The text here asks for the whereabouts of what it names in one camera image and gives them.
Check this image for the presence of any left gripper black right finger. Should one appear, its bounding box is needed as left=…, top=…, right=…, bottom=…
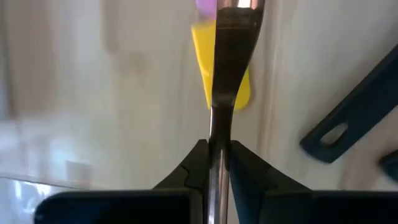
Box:
left=229, top=139, right=398, bottom=224

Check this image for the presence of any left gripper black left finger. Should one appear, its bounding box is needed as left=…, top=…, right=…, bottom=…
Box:
left=34, top=139, right=210, bottom=224

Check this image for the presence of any black solid serving spoon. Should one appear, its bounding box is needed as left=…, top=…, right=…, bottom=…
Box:
left=300, top=43, right=398, bottom=164

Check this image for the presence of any silver metal table knife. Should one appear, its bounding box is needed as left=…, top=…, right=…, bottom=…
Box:
left=203, top=0, right=266, bottom=224

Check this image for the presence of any small yellow silicone spatula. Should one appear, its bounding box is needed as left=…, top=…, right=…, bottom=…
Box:
left=190, top=20, right=251, bottom=113

